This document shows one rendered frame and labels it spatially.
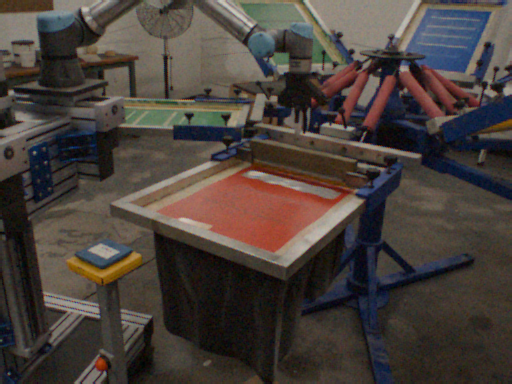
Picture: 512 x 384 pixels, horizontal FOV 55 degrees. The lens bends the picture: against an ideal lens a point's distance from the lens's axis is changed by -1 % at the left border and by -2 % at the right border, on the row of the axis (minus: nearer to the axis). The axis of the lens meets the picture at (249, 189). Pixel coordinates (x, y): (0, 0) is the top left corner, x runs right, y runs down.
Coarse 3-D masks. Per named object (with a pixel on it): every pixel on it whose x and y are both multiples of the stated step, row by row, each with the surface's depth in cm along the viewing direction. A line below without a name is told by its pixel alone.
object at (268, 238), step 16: (288, 192) 162; (304, 192) 162; (320, 208) 150; (224, 224) 139; (240, 224) 139; (256, 224) 139; (288, 224) 140; (304, 224) 140; (240, 240) 130; (256, 240) 131; (272, 240) 131; (288, 240) 131
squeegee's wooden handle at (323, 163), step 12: (252, 144) 179; (264, 144) 177; (276, 144) 175; (264, 156) 178; (276, 156) 175; (288, 156) 172; (300, 156) 170; (312, 156) 167; (324, 156) 165; (336, 156) 164; (300, 168) 171; (312, 168) 168; (324, 168) 166; (336, 168) 163; (348, 168) 161
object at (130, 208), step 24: (216, 168) 175; (384, 168) 175; (144, 192) 150; (168, 192) 157; (120, 216) 141; (144, 216) 135; (336, 216) 137; (192, 240) 127; (216, 240) 123; (312, 240) 124; (264, 264) 115; (288, 264) 113
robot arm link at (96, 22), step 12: (108, 0) 163; (120, 0) 162; (132, 0) 162; (144, 0) 164; (72, 12) 169; (84, 12) 166; (96, 12) 165; (108, 12) 165; (120, 12) 165; (84, 24) 166; (96, 24) 167; (108, 24) 169; (84, 36) 167; (96, 36) 171
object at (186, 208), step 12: (252, 168) 182; (264, 168) 182; (228, 180) 170; (240, 180) 170; (252, 180) 171; (204, 192) 160; (180, 204) 151; (192, 204) 151; (168, 216) 143; (180, 216) 143; (192, 216) 143; (204, 216) 143; (216, 216) 144; (228, 216) 144
